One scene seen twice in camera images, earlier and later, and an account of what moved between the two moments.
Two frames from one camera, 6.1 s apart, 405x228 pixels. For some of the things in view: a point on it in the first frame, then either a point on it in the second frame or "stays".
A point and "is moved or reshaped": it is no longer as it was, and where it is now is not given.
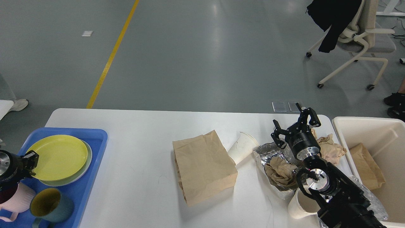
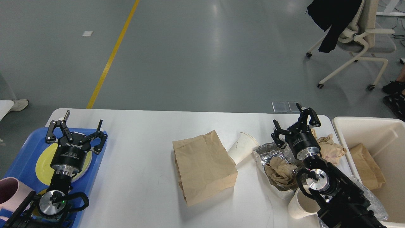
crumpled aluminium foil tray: x=265 y=151 stays
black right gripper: x=299 y=136 stays
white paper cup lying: x=244 y=146 stays
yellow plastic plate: x=61 y=157 is moved or reshaped
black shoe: x=397 y=99 -> x=394 y=87
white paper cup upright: x=302 y=205 stays
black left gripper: x=12 y=167 -> x=70 y=155
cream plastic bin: x=384 y=138 stays
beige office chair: x=356 y=34 stays
